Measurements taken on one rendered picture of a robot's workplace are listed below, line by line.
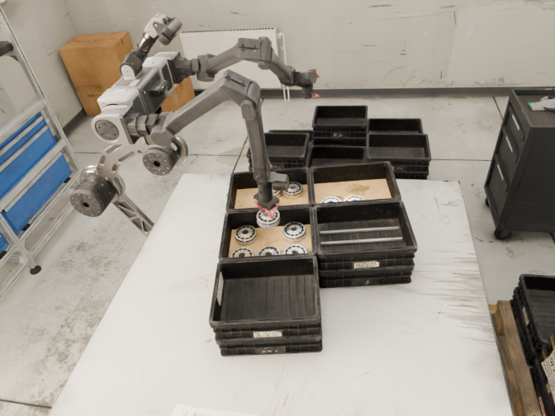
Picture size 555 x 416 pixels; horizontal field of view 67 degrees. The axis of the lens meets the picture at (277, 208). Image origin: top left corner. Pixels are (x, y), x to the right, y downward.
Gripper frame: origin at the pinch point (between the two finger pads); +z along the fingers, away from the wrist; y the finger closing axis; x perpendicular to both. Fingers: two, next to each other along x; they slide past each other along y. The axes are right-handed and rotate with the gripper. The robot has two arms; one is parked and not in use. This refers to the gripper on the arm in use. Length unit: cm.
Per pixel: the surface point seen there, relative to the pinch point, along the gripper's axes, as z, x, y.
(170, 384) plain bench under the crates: 27, 70, -18
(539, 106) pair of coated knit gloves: 5, -171, -47
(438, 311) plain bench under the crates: 24, -22, -73
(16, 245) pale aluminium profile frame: 74, 86, 168
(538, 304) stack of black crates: 65, -91, -99
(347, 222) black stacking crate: 12.6, -29.0, -21.1
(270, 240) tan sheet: 13.4, 2.4, -2.5
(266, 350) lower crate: 22, 38, -36
